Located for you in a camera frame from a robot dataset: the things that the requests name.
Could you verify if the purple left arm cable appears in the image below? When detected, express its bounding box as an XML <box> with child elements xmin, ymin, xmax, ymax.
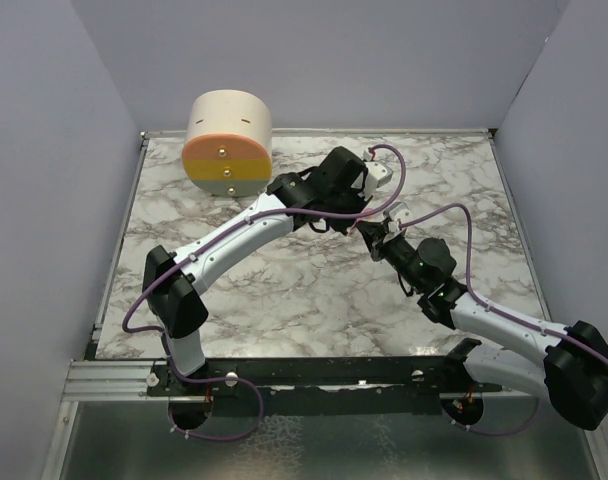
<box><xmin>121</xmin><ymin>143</ymin><xmax>408</xmax><ymax>442</ymax></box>

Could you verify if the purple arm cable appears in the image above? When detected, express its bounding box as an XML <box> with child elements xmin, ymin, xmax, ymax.
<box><xmin>401</xmin><ymin>202</ymin><xmax>608</xmax><ymax>435</ymax></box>
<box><xmin>121</xmin><ymin>143</ymin><xmax>408</xmax><ymax>442</ymax></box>

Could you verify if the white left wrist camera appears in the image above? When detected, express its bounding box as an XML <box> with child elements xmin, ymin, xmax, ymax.
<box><xmin>352</xmin><ymin>150</ymin><xmax>393</xmax><ymax>199</ymax></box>

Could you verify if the aluminium frame rail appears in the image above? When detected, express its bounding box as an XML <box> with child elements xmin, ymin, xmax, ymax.
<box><xmin>62</xmin><ymin>361</ymin><xmax>153</xmax><ymax>402</ymax></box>

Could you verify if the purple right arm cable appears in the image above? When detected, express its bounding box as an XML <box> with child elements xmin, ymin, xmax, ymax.
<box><xmin>401</xmin><ymin>202</ymin><xmax>608</xmax><ymax>435</ymax></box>

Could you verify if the pink strap keyring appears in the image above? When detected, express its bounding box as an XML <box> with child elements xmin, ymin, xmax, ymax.
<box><xmin>347</xmin><ymin>219</ymin><xmax>366</xmax><ymax>235</ymax></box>

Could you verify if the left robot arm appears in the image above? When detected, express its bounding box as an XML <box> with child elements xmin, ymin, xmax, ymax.
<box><xmin>142</xmin><ymin>147</ymin><xmax>390</xmax><ymax>395</ymax></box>

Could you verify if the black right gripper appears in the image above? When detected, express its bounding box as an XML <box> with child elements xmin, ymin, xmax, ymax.
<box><xmin>358</xmin><ymin>219</ymin><xmax>427</xmax><ymax>292</ymax></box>

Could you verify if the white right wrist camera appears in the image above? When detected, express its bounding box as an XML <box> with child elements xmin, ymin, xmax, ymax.
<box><xmin>384</xmin><ymin>202</ymin><xmax>412</xmax><ymax>233</ymax></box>

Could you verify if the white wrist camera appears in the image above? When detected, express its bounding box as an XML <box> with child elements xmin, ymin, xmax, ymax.
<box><xmin>384</xmin><ymin>202</ymin><xmax>412</xmax><ymax>233</ymax></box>
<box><xmin>352</xmin><ymin>150</ymin><xmax>393</xmax><ymax>199</ymax></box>

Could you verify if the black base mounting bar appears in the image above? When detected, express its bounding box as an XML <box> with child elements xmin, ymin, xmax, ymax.
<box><xmin>148</xmin><ymin>355</ymin><xmax>505</xmax><ymax>401</ymax></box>

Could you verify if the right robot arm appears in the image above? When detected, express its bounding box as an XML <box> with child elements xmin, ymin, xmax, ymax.
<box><xmin>357</xmin><ymin>221</ymin><xmax>608</xmax><ymax>431</ymax></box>

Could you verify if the round cream drawer cabinet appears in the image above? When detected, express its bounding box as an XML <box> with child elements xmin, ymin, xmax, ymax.
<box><xmin>181</xmin><ymin>89</ymin><xmax>272</xmax><ymax>198</ymax></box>

